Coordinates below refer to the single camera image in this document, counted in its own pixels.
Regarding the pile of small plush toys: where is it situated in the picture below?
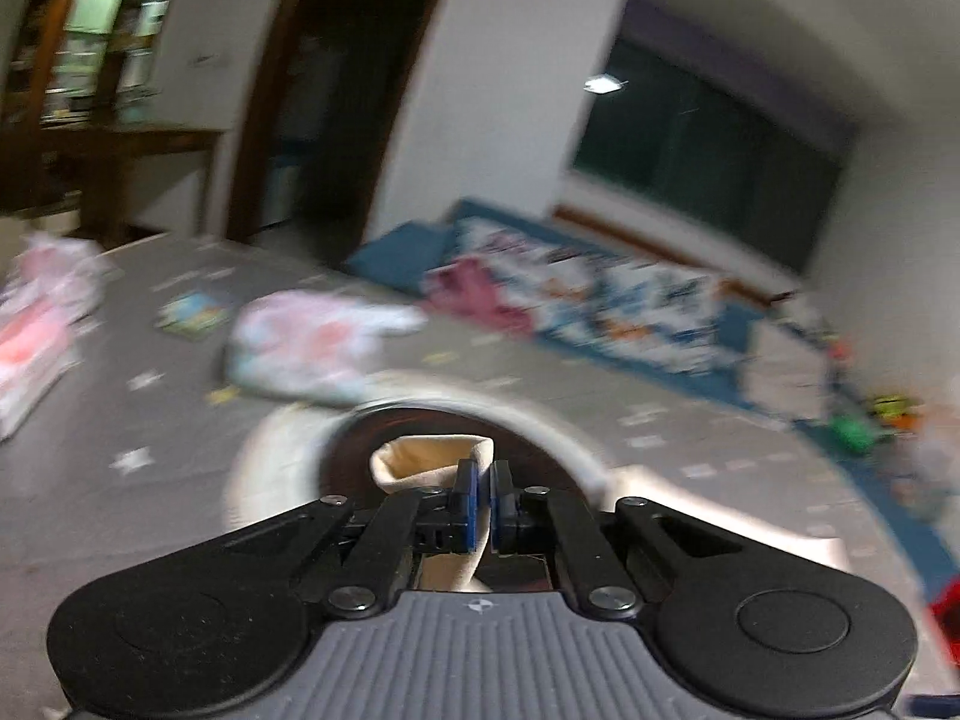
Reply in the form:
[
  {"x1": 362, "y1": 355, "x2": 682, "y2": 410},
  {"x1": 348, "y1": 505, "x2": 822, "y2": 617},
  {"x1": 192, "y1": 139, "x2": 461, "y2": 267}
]
[{"x1": 866, "y1": 390, "x2": 927, "y2": 432}]

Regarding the clear plastic storage box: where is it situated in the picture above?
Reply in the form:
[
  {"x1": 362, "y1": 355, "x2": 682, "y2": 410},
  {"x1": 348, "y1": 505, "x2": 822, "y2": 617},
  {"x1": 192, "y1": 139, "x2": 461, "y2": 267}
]
[{"x1": 892, "y1": 420, "x2": 960, "y2": 526}]

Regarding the wooden desk with shelves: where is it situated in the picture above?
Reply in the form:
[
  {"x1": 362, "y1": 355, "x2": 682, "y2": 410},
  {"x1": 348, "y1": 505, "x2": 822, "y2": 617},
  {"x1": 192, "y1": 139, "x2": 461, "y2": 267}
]
[{"x1": 0, "y1": 0, "x2": 226, "y2": 248}]

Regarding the plain grey cushion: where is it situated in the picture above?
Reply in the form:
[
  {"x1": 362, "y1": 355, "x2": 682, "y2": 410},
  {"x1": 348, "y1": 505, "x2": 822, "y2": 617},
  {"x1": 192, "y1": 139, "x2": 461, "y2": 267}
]
[{"x1": 746, "y1": 307, "x2": 833, "y2": 421}]

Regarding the white pink plastic bag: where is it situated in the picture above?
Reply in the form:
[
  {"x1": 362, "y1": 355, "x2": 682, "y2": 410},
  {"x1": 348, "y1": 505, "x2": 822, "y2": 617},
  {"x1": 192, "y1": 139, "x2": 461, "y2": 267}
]
[{"x1": 15, "y1": 234, "x2": 106, "y2": 316}]

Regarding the red plastic stool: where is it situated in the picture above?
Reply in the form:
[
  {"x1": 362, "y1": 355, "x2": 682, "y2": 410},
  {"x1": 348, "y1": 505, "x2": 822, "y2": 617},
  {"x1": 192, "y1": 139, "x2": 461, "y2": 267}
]
[{"x1": 926, "y1": 592, "x2": 960, "y2": 672}]

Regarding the cream sweatshirt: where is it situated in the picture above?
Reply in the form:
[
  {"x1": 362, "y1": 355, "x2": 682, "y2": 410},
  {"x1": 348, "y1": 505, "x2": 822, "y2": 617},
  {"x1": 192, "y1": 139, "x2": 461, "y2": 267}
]
[{"x1": 369, "y1": 433, "x2": 500, "y2": 593}]

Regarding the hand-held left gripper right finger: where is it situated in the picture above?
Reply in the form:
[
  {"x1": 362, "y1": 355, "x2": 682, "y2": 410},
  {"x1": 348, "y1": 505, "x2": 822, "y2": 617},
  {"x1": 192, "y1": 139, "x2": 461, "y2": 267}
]
[{"x1": 490, "y1": 460, "x2": 743, "y2": 620}]

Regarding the pink cloth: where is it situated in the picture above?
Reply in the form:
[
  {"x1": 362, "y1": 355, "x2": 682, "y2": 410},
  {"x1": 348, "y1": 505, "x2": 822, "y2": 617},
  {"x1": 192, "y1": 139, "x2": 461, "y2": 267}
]
[{"x1": 424, "y1": 259, "x2": 537, "y2": 335}]

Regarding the green round bowl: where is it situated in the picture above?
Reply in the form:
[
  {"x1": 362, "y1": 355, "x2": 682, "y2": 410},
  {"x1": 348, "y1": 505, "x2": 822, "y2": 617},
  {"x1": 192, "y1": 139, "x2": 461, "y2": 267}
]
[{"x1": 825, "y1": 412, "x2": 882, "y2": 455}]

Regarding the colourful picture book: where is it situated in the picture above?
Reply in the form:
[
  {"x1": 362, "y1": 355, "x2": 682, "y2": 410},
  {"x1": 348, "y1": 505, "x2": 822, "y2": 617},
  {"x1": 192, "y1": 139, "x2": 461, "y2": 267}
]
[{"x1": 154, "y1": 291, "x2": 233, "y2": 338}]

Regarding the small butterfly print cushion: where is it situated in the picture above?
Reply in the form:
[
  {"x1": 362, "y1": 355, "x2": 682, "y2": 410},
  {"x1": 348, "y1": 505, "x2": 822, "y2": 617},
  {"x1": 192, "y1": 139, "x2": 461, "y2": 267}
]
[{"x1": 454, "y1": 217, "x2": 616, "y2": 331}]

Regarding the dark wooden door frame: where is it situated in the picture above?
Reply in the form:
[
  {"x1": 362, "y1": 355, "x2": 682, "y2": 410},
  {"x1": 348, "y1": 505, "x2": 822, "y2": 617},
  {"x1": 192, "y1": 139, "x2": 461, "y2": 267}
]
[{"x1": 225, "y1": 0, "x2": 466, "y2": 245}]

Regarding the grey star tablecloth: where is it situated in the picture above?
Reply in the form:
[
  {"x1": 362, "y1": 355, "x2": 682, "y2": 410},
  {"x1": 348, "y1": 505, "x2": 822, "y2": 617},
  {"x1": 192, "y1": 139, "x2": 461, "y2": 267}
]
[{"x1": 0, "y1": 229, "x2": 938, "y2": 616}]

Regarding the green framed window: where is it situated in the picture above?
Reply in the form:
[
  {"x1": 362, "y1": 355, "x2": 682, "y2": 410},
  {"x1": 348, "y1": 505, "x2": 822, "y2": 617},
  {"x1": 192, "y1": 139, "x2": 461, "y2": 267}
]
[{"x1": 570, "y1": 0, "x2": 860, "y2": 271}]

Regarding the large butterfly print cushion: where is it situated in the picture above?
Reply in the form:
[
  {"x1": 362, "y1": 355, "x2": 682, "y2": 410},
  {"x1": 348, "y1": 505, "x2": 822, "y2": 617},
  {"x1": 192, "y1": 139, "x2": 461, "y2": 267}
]
[{"x1": 547, "y1": 259, "x2": 732, "y2": 377}]

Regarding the built-in round induction cooktop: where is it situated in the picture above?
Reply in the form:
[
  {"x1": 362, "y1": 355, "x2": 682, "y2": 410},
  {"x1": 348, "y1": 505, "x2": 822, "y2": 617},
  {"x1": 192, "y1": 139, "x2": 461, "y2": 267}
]
[{"x1": 223, "y1": 386, "x2": 627, "y2": 590}]

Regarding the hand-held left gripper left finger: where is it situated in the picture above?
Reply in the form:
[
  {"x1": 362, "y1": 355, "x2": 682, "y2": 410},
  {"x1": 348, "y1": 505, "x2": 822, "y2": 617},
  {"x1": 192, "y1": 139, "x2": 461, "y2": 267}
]
[{"x1": 225, "y1": 460, "x2": 481, "y2": 620}]

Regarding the pale printed plastic bag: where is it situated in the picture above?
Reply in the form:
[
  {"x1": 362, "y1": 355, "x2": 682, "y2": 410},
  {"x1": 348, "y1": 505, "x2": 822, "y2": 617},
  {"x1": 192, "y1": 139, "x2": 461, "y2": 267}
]
[{"x1": 225, "y1": 291, "x2": 430, "y2": 404}]

